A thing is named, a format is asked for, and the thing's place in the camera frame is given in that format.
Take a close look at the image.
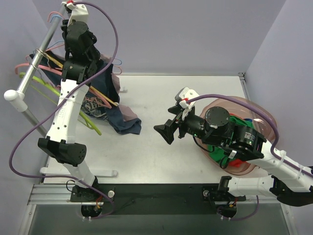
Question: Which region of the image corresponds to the yellow plastic hanger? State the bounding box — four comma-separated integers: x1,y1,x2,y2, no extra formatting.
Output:
40,51,120,106

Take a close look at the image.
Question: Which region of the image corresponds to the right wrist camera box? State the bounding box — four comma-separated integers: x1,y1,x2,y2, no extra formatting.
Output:
175,87,200,120

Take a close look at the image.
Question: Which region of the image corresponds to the silver clothes rack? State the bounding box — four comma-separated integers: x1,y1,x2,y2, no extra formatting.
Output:
3,0,118,177

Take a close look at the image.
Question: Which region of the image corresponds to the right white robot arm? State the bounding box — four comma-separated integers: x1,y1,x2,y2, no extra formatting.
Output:
154,106,313,207

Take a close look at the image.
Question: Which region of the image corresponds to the purple cable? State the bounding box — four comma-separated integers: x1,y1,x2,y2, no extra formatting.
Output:
187,94,313,221
8,1,120,220

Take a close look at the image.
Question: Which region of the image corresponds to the red tank top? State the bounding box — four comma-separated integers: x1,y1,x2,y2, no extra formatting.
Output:
229,159,243,167

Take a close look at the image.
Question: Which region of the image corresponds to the light blue wire hanger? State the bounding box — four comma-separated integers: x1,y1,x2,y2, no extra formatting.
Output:
47,14,123,67

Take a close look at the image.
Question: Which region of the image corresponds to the mauve pink tank top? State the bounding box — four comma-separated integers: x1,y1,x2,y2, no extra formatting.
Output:
100,54,138,121

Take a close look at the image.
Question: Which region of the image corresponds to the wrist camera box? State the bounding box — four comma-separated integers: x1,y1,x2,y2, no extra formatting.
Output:
62,0,89,25
175,87,200,120

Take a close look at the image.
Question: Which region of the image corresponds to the pink translucent plastic basin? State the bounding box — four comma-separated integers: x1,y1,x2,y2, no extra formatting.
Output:
199,96,280,176

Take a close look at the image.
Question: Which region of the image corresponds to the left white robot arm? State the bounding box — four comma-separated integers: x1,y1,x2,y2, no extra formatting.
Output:
38,21,104,202

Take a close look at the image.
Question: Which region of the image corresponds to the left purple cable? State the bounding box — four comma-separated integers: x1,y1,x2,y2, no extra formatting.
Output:
8,1,120,220

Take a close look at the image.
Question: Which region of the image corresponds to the pink plastic hanger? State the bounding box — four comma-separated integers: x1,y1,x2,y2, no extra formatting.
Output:
14,63,118,108

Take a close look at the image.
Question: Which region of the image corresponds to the lime green hanger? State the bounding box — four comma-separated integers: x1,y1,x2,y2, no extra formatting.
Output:
30,76,102,136

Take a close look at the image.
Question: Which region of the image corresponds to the dark grey-blue tank top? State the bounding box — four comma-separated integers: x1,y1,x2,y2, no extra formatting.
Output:
33,51,141,135

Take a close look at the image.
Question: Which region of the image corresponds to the green tank top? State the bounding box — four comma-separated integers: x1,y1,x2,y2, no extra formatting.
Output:
207,114,254,166

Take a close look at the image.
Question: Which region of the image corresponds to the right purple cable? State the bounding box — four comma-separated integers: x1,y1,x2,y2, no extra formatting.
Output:
187,94,313,221

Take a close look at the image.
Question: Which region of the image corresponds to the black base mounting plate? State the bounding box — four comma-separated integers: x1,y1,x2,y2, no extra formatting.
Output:
70,183,246,216

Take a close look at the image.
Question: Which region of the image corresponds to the pink wire hanger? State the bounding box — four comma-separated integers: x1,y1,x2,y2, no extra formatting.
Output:
47,11,122,75

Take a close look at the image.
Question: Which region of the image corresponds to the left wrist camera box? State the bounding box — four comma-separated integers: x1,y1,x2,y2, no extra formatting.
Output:
62,0,89,25

